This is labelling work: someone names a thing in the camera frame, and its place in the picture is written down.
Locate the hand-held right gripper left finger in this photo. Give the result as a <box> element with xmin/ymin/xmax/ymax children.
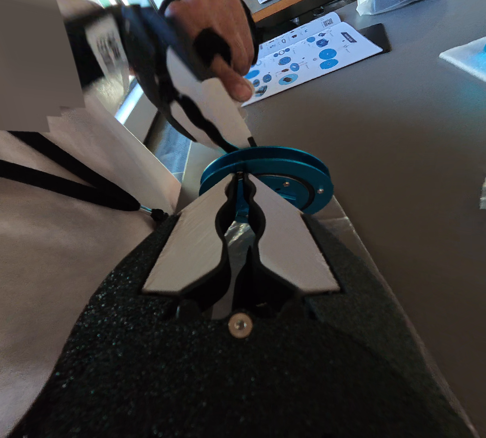
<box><xmin>141</xmin><ymin>173</ymin><xmax>239</xmax><ymax>298</ymax></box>

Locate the white foam sheet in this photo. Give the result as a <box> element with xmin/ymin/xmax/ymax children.
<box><xmin>439</xmin><ymin>36</ymin><xmax>486</xmax><ymax>84</ymax></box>

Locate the black lanyard strap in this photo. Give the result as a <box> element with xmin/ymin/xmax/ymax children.
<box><xmin>0</xmin><ymin>131</ymin><xmax>169</xmax><ymax>222</ymax></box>

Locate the person's left hand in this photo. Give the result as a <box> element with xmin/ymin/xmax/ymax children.
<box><xmin>166</xmin><ymin>0</ymin><xmax>255</xmax><ymax>102</ymax></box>

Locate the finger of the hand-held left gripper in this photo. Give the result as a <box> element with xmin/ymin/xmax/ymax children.
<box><xmin>170</xmin><ymin>95</ymin><xmax>241</xmax><ymax>154</ymax></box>
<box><xmin>167</xmin><ymin>50</ymin><xmax>259</xmax><ymax>149</ymax></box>

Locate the black pad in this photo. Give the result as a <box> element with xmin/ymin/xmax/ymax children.
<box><xmin>359</xmin><ymin>23</ymin><xmax>392</xmax><ymax>53</ymax></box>

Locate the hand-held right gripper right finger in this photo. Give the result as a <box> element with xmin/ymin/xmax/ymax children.
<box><xmin>245</xmin><ymin>173</ymin><xmax>341</xmax><ymax>294</ymax></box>

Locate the white instruction booklet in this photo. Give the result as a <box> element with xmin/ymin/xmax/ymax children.
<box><xmin>241</xmin><ymin>12</ymin><xmax>383</xmax><ymax>108</ymax></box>

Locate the blue metal turntable disc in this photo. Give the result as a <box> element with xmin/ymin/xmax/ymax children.
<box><xmin>199</xmin><ymin>147</ymin><xmax>334</xmax><ymax>215</ymax></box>

